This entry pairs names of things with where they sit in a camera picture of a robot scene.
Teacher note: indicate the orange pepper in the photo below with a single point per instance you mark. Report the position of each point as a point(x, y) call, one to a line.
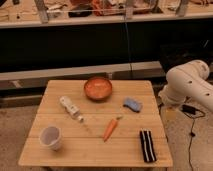
point(110, 128)

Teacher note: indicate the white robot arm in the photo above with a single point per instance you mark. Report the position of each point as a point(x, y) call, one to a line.
point(188, 80)

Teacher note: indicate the orange ceramic bowl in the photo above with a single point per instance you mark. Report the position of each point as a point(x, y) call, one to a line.
point(98, 88)

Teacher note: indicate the blue sponge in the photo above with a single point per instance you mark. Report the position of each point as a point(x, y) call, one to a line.
point(132, 104)

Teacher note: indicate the white glue bottle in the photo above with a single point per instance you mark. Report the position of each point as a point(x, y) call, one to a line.
point(71, 108)

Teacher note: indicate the wooden table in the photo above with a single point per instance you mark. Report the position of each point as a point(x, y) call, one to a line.
point(82, 142)

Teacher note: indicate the black box in background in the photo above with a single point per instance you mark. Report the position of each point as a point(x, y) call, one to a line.
point(172, 55)

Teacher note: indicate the white plastic cup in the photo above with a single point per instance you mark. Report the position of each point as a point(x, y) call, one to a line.
point(51, 137)

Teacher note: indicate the black white striped cloth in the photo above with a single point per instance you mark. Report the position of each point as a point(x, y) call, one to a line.
point(147, 146)

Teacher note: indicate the wooden shelf with clutter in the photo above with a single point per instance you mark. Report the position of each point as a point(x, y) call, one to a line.
point(38, 13)

